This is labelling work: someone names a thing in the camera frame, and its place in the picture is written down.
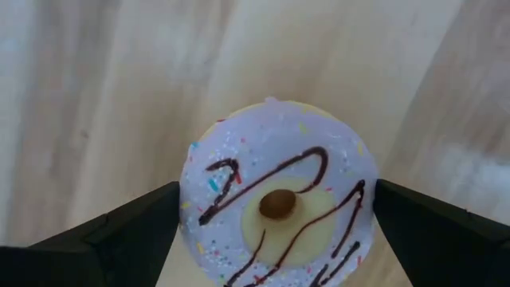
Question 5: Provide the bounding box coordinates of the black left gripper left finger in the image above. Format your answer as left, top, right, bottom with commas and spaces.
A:
31, 180, 182, 287

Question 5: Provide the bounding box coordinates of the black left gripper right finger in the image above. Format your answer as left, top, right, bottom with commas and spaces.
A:
373, 178, 510, 287

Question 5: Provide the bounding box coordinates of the purple frosted drizzled donut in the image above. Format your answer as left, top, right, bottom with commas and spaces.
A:
178, 96, 379, 287

